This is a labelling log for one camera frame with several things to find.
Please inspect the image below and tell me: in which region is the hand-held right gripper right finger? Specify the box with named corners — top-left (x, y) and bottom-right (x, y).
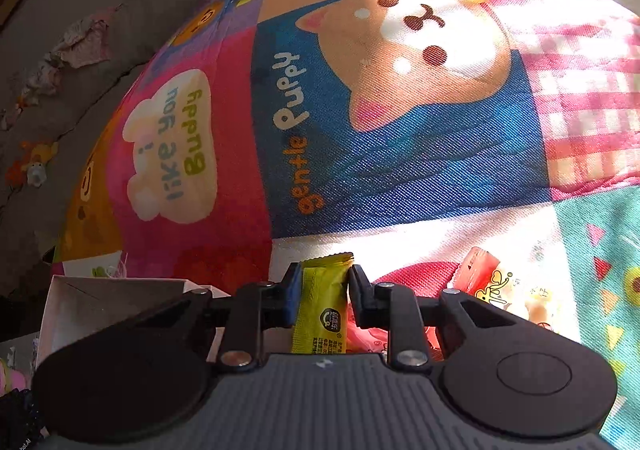
top-left (347, 264), bottom-right (542, 372)

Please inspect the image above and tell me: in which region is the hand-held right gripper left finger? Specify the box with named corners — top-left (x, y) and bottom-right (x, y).
top-left (116, 262), bottom-right (304, 375)

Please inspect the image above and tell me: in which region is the yellow snack packet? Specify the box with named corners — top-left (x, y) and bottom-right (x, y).
top-left (288, 252), bottom-right (355, 356)

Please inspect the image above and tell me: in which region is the pink snack packet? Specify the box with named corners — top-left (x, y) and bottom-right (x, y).
top-left (345, 302), bottom-right (398, 357)

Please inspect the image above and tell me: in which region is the red snack packet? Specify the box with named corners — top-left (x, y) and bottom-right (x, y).
top-left (451, 247), bottom-right (504, 295)

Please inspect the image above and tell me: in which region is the pink cardboard box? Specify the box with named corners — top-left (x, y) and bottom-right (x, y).
top-left (37, 274), bottom-right (227, 372)

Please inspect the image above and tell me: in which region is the printed cartoon play mat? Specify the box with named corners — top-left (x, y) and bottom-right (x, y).
top-left (50, 0), bottom-right (640, 450)

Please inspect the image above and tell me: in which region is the orange plush toy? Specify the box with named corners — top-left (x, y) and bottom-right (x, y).
top-left (6, 140), bottom-right (60, 190)

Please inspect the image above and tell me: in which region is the grey sofa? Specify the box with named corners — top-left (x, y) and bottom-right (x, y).
top-left (0, 0), bottom-right (286, 298)

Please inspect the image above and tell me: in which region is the pink crumpled cloth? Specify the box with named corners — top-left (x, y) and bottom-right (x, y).
top-left (50, 5), bottom-right (123, 70)

